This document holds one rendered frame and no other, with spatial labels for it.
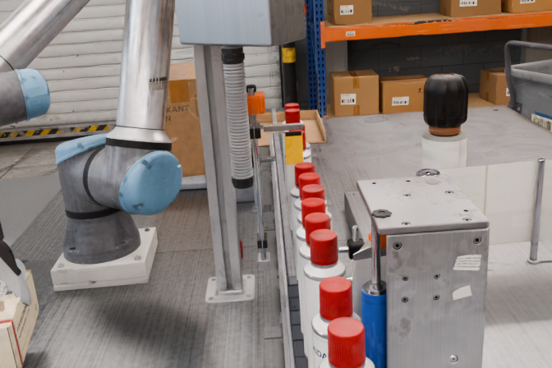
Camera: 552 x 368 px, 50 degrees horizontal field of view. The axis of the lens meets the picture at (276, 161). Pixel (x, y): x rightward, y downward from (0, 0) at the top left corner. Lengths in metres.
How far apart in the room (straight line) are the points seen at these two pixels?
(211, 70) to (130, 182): 0.23
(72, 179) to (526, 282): 0.81
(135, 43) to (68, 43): 4.45
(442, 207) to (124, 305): 0.67
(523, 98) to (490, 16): 1.71
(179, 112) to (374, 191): 1.00
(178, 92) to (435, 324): 1.10
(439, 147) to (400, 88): 3.77
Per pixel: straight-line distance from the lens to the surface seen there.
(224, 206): 1.04
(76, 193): 1.17
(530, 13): 5.14
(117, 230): 1.20
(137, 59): 1.07
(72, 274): 1.21
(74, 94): 5.56
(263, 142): 1.98
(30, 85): 0.94
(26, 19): 1.10
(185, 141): 1.64
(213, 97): 0.99
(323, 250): 0.71
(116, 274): 1.19
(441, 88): 1.13
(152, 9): 1.07
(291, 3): 0.87
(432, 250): 0.62
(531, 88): 3.33
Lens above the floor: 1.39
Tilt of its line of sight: 18 degrees down
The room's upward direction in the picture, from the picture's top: 4 degrees counter-clockwise
